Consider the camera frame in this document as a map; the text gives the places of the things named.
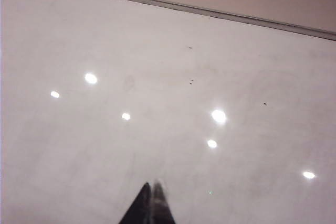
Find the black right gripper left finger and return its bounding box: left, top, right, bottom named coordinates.
left=118, top=182, right=152, bottom=224

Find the white whiteboard with aluminium frame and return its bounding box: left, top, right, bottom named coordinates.
left=0, top=0, right=336, bottom=224

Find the grey padded right gripper right finger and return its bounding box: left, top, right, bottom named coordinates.
left=151, top=179, right=175, bottom=224

